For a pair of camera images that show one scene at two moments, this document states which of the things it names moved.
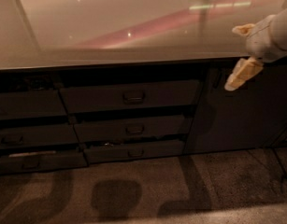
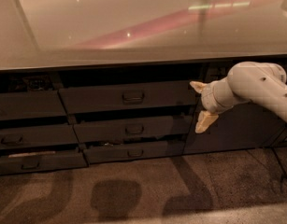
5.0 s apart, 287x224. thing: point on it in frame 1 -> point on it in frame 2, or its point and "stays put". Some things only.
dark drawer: (33, 104) stays put
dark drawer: (10, 163) stays put
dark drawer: (26, 136) stays put
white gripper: (259, 43) -> (208, 99)
